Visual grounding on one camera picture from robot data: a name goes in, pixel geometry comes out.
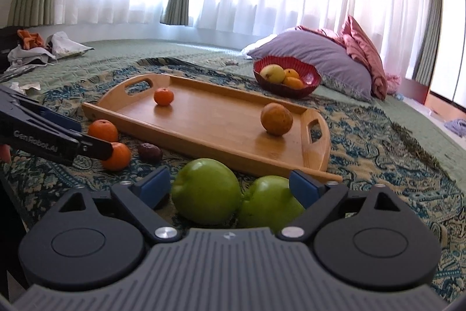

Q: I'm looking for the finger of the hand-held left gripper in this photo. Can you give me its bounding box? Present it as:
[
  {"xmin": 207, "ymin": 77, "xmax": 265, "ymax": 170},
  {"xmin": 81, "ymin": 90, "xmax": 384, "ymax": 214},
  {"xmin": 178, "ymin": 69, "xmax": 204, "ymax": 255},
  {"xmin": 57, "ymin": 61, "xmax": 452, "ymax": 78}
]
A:
[
  {"xmin": 77, "ymin": 135, "xmax": 114, "ymax": 161},
  {"xmin": 0, "ymin": 85, "xmax": 83, "ymax": 133}
]

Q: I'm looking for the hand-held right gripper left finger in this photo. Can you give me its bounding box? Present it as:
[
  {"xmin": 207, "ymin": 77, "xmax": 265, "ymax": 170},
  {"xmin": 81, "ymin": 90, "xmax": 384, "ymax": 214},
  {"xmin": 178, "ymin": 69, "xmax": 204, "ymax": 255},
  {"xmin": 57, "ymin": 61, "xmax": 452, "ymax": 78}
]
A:
[{"xmin": 54, "ymin": 166, "xmax": 183, "ymax": 243}]

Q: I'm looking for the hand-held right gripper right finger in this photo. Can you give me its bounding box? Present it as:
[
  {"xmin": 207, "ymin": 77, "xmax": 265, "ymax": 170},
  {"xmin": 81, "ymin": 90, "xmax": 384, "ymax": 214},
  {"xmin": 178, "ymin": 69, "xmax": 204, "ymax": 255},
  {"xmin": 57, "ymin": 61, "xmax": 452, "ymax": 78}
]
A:
[{"xmin": 276, "ymin": 170, "xmax": 413, "ymax": 243}]

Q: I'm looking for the small orange mandarin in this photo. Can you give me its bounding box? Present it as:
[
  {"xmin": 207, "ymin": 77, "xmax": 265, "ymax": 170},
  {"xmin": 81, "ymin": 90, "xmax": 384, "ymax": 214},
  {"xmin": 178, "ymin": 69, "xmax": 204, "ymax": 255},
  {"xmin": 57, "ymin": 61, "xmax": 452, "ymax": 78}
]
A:
[
  {"xmin": 87, "ymin": 119, "xmax": 119, "ymax": 144},
  {"xmin": 101, "ymin": 142, "xmax": 132, "ymax": 172},
  {"xmin": 153, "ymin": 87, "xmax": 174, "ymax": 107}
]

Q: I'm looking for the green apple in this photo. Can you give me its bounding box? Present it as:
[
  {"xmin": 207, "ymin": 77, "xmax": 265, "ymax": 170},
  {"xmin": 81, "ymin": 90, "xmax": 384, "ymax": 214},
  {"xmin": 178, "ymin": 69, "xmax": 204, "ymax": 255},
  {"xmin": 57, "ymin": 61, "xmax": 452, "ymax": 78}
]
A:
[
  {"xmin": 237, "ymin": 175, "xmax": 306, "ymax": 229},
  {"xmin": 171, "ymin": 158, "xmax": 243, "ymax": 226}
]

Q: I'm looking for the dark wrinkled date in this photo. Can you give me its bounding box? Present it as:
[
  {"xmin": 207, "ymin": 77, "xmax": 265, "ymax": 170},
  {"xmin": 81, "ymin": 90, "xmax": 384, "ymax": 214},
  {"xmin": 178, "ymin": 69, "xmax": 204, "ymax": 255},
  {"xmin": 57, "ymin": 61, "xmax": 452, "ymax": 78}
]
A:
[{"xmin": 137, "ymin": 142, "xmax": 163, "ymax": 162}]

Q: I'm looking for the wooden tray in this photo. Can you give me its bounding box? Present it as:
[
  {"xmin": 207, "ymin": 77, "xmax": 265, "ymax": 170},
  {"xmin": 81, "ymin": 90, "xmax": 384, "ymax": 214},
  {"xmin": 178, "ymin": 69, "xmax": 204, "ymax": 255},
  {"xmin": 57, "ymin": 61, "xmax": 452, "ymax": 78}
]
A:
[{"xmin": 81, "ymin": 73, "xmax": 343, "ymax": 183}]

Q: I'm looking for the crumpled white paper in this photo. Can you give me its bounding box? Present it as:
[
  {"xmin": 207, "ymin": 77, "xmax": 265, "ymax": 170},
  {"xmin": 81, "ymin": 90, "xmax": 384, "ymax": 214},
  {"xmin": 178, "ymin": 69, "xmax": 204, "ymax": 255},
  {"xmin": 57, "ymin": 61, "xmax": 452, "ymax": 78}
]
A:
[{"xmin": 9, "ymin": 81, "xmax": 41, "ymax": 95}]

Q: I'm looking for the blue paisley blanket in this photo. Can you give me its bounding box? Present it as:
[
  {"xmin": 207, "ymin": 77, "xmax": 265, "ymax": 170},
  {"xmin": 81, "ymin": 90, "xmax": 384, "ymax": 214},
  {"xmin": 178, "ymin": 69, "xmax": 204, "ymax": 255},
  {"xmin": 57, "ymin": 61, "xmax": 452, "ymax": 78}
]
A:
[{"xmin": 0, "ymin": 57, "xmax": 466, "ymax": 301}]

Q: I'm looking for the white cloth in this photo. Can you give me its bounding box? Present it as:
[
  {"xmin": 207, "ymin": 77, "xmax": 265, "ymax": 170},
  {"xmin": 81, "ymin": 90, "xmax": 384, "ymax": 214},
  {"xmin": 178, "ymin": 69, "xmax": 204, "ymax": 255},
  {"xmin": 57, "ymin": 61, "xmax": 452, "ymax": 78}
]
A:
[{"xmin": 7, "ymin": 46, "xmax": 57, "ymax": 68}]

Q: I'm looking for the white printed plastic bag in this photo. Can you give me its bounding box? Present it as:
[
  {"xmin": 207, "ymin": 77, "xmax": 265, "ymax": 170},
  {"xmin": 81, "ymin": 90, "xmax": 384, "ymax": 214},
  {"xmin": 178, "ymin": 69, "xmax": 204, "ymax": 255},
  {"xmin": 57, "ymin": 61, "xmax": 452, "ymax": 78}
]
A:
[{"xmin": 45, "ymin": 32, "xmax": 94, "ymax": 59}]

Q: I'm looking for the brownish orange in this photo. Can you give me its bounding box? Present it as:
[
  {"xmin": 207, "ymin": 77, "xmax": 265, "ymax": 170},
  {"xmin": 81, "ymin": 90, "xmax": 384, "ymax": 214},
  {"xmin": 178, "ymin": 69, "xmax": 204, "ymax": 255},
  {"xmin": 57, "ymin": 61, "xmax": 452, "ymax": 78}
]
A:
[{"xmin": 260, "ymin": 103, "xmax": 294, "ymax": 137}]

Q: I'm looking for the orange cloth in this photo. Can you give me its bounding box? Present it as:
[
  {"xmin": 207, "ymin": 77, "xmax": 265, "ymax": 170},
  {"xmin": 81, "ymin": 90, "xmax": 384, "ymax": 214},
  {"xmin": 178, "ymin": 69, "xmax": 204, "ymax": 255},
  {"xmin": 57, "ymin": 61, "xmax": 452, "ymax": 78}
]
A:
[{"xmin": 17, "ymin": 29, "xmax": 45, "ymax": 50}]

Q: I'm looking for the red ribbed bowl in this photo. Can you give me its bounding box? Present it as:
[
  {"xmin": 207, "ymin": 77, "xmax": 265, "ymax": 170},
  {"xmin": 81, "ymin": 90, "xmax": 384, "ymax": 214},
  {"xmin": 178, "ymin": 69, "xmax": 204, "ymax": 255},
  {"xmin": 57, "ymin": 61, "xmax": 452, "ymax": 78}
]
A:
[{"xmin": 253, "ymin": 56, "xmax": 322, "ymax": 99}]

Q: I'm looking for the green quilted bedspread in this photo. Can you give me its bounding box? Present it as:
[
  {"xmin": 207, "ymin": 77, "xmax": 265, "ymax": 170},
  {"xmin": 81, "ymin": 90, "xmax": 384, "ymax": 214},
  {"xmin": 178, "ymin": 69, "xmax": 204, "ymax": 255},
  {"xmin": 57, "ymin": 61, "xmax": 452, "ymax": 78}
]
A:
[{"xmin": 0, "ymin": 38, "xmax": 466, "ymax": 188}]

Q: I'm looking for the yellow pear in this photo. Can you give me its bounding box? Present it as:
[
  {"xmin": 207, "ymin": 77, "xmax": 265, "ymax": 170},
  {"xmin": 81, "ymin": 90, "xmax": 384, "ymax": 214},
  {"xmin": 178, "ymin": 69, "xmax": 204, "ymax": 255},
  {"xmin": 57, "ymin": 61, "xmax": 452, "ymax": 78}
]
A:
[{"xmin": 261, "ymin": 64, "xmax": 286, "ymax": 84}]

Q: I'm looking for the purple pillow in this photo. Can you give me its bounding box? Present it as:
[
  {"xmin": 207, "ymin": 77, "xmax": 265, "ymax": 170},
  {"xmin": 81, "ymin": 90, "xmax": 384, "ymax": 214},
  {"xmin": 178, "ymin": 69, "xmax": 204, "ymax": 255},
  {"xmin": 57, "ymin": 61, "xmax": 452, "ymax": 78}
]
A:
[{"xmin": 247, "ymin": 30, "xmax": 374, "ymax": 103}]

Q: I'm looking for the pink fluffy cloth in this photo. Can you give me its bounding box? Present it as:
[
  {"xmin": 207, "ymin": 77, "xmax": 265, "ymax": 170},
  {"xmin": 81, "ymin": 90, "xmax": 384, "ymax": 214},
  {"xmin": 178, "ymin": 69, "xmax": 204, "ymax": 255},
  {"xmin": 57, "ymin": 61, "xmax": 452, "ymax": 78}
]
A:
[{"xmin": 386, "ymin": 72, "xmax": 401, "ymax": 95}]

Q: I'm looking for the white pillow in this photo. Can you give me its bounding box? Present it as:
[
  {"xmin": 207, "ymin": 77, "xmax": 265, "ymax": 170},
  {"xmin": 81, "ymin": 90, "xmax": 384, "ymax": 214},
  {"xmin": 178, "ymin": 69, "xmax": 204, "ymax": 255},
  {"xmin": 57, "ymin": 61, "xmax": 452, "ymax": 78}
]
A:
[{"xmin": 241, "ymin": 34, "xmax": 279, "ymax": 59}]

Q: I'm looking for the brown wooden furniture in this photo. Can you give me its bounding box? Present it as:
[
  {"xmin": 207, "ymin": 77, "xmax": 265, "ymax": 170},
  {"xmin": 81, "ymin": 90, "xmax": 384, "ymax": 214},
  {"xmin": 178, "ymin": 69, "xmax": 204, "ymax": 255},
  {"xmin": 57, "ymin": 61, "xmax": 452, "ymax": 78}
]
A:
[{"xmin": 404, "ymin": 76, "xmax": 466, "ymax": 122}]

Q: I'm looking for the pink crumpled cloth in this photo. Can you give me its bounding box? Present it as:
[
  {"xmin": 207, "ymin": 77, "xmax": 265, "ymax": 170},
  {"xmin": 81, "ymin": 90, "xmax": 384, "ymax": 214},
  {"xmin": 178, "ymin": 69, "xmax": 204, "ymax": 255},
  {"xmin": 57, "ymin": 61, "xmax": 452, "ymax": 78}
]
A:
[{"xmin": 296, "ymin": 15, "xmax": 388, "ymax": 100}]

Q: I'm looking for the lilac cloth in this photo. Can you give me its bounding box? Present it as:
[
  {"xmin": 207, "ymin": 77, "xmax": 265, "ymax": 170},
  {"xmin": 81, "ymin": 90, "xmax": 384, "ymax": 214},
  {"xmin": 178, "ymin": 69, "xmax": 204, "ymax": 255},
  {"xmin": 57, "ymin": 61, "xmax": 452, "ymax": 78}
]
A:
[{"xmin": 445, "ymin": 119, "xmax": 466, "ymax": 138}]

